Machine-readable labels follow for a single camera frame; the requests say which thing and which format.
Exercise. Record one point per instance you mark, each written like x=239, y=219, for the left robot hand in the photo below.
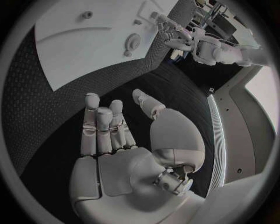
x=175, y=37

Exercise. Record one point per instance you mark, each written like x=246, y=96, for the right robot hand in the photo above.
x=122, y=175

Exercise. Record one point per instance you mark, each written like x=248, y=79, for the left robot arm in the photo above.
x=229, y=54

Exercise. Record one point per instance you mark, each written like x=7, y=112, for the white task board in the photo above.
x=76, y=52

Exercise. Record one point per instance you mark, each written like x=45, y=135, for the grey block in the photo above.
x=154, y=15

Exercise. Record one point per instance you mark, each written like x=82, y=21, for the small grey plug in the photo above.
x=137, y=22

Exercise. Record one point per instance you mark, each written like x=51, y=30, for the grey gear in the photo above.
x=132, y=42

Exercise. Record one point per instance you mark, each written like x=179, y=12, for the grey peg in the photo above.
x=86, y=15
x=127, y=53

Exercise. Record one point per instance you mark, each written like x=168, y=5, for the workshop desk with equipment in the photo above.
x=225, y=26

